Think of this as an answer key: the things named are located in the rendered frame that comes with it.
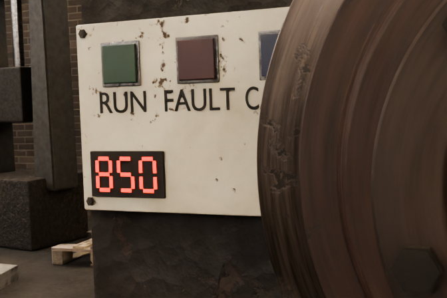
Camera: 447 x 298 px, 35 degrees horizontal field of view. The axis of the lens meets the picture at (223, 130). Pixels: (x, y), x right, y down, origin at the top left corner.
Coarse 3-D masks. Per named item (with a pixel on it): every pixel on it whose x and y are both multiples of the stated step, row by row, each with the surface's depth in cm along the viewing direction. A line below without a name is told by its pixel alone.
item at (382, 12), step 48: (384, 0) 42; (432, 0) 39; (336, 48) 44; (384, 48) 40; (336, 96) 44; (384, 96) 41; (336, 144) 44; (336, 192) 44; (336, 240) 44; (336, 288) 45; (384, 288) 41
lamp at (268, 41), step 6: (264, 36) 61; (270, 36) 61; (276, 36) 60; (264, 42) 61; (270, 42) 61; (264, 48) 61; (270, 48) 61; (264, 54) 61; (270, 54) 61; (264, 60) 61; (270, 60) 61; (264, 66) 61; (264, 72) 61
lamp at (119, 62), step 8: (104, 48) 67; (112, 48) 67; (120, 48) 67; (128, 48) 66; (104, 56) 67; (112, 56) 67; (120, 56) 67; (128, 56) 66; (104, 64) 67; (112, 64) 67; (120, 64) 67; (128, 64) 66; (104, 72) 68; (112, 72) 67; (120, 72) 67; (128, 72) 66; (136, 72) 66; (104, 80) 68; (112, 80) 67; (120, 80) 67; (128, 80) 67; (136, 80) 66
